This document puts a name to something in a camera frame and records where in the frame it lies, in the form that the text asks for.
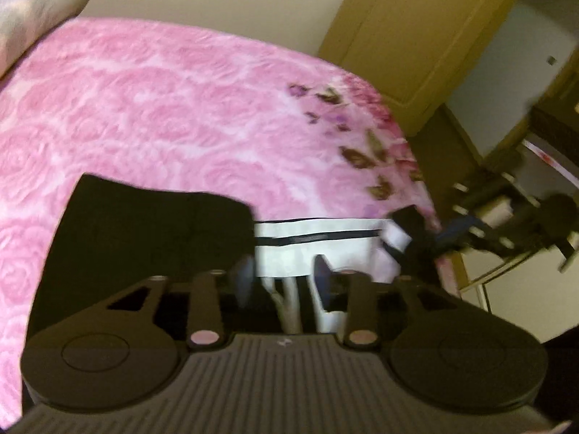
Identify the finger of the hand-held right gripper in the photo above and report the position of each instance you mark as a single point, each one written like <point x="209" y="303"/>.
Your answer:
<point x="486" y="190"/>
<point x="459" y="231"/>

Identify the white door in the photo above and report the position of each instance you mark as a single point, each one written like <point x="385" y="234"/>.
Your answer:
<point x="506" y="72"/>

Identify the white cabinet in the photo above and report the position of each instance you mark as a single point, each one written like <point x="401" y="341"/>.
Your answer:
<point x="493" y="275"/>

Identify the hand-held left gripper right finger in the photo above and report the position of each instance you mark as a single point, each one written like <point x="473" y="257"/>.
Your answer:
<point x="323" y="278"/>

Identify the black and white garment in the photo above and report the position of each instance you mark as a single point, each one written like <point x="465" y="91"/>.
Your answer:
<point x="149" y="244"/>

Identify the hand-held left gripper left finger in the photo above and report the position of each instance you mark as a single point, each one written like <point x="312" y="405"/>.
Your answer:
<point x="246" y="278"/>

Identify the grey pillow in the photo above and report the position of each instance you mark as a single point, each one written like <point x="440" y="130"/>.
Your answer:
<point x="34" y="7"/>

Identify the wooden wardrobe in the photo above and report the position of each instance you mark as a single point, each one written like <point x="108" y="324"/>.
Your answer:
<point x="420" y="31"/>

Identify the pink floral blanket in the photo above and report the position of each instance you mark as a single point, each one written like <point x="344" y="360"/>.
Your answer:
<point x="172" y="108"/>

